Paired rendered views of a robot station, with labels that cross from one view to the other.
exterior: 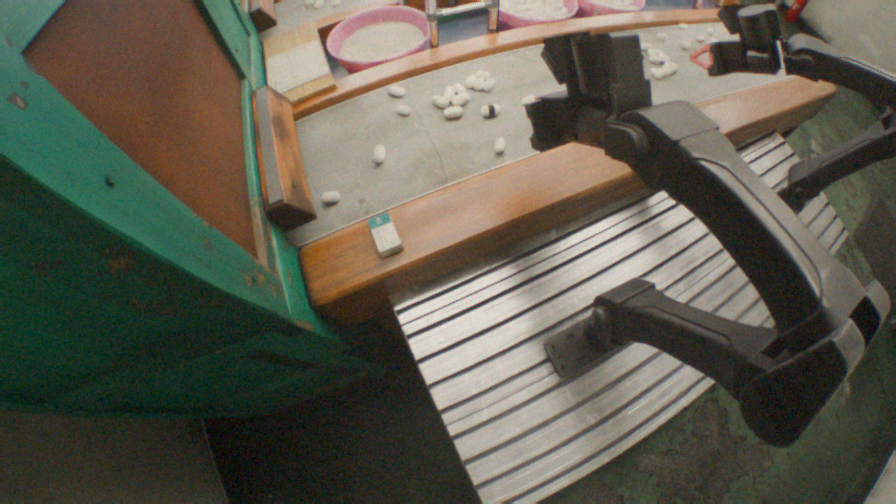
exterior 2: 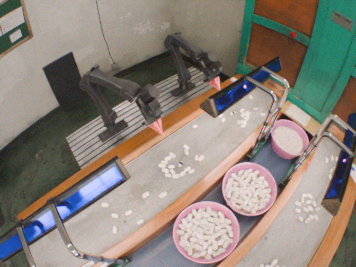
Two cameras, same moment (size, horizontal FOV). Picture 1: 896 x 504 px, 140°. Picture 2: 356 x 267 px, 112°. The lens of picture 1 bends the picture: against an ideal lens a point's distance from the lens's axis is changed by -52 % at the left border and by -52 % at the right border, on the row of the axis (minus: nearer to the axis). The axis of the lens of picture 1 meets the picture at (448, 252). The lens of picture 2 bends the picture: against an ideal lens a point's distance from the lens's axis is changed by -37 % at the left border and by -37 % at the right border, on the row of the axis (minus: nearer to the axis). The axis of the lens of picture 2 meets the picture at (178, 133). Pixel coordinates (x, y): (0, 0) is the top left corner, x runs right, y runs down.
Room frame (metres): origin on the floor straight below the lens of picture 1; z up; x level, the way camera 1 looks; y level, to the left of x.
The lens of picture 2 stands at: (1.10, -0.71, 1.52)
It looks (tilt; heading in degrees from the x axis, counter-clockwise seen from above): 50 degrees down; 158
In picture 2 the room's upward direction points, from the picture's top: 2 degrees counter-clockwise
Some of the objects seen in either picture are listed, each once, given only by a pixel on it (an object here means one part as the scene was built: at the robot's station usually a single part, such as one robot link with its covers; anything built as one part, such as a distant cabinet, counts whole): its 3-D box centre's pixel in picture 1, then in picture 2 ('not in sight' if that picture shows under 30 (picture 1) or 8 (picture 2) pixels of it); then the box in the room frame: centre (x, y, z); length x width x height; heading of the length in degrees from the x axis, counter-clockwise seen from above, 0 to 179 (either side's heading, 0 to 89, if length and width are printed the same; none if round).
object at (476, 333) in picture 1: (639, 171); (175, 130); (0.39, -0.45, 0.65); 1.20 x 0.90 x 0.04; 109
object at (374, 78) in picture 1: (606, 35); (198, 192); (0.83, -0.51, 0.71); 1.81 x 0.05 x 0.11; 108
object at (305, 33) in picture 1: (294, 60); (302, 118); (0.73, 0.32, 0.77); 0.33 x 0.15 x 0.01; 18
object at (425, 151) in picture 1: (650, 67); (173, 166); (0.66, -0.57, 0.73); 1.81 x 0.30 x 0.02; 108
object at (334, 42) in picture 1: (381, 45); (287, 140); (0.80, 0.11, 0.72); 0.27 x 0.27 x 0.10
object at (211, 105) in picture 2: not in sight; (252, 77); (0.58, -0.13, 1.08); 0.62 x 0.08 x 0.07; 108
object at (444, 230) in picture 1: (692, 140); (149, 146); (0.46, -0.63, 0.67); 1.81 x 0.12 x 0.19; 108
